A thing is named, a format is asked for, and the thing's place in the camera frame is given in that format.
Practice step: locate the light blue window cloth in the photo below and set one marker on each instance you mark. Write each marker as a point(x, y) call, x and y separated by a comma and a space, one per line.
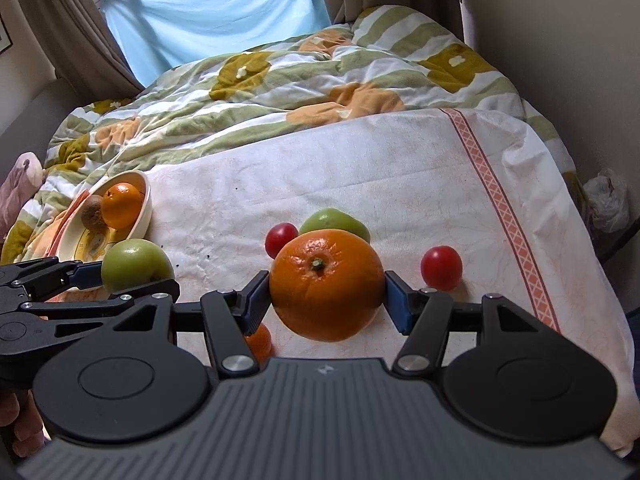
point(210, 15)

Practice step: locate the red cherry tomato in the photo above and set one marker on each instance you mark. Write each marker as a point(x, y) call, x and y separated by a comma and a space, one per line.
point(281, 240)
point(441, 267)

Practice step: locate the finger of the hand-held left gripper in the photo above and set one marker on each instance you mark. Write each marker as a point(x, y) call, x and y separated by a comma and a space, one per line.
point(100, 302)
point(45, 275)

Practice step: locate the brown kiwi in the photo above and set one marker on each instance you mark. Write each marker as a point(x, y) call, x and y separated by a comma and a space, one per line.
point(93, 215)

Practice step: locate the white cloth with orange band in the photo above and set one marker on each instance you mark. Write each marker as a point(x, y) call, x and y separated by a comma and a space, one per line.
point(350, 175)

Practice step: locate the framed wall picture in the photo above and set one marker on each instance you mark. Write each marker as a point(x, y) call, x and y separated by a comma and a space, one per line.
point(4, 32)

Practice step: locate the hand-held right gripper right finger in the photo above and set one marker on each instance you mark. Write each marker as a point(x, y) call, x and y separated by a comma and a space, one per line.
point(398, 302)

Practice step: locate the person's left hand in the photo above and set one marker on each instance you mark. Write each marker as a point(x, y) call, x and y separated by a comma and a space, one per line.
point(15, 425)

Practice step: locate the green apple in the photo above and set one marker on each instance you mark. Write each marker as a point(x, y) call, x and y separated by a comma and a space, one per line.
point(135, 265)
point(332, 220)

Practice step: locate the white plastic bag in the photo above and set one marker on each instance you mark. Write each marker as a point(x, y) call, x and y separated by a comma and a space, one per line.
point(607, 200)

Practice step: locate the large orange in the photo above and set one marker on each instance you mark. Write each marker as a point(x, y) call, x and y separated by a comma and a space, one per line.
point(325, 300)

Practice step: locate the pink plush toy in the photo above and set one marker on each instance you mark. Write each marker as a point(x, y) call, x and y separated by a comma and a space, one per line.
point(20, 190)

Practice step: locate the small mandarin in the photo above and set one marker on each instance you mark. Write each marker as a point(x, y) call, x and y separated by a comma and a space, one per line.
point(261, 345)

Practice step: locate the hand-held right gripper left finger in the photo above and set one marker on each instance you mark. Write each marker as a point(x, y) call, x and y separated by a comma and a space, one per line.
point(257, 302)

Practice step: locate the cream ceramic bowl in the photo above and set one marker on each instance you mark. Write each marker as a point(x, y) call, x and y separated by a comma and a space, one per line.
point(143, 212)

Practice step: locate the floral striped quilt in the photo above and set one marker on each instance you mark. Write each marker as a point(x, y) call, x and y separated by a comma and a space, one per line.
point(250, 100)

